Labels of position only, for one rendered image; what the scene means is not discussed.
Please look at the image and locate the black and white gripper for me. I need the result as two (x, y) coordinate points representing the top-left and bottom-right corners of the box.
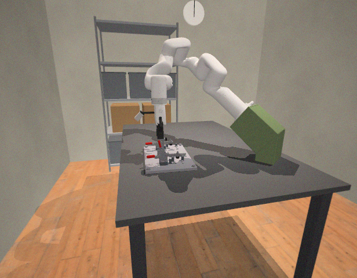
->
(151, 104), (167, 139)

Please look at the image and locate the toggle clamp with red handle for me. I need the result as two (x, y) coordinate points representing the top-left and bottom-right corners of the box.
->
(145, 139), (173, 150)
(147, 151), (180, 166)

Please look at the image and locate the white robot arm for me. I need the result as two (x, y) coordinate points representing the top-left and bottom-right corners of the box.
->
(144, 38), (254, 121)

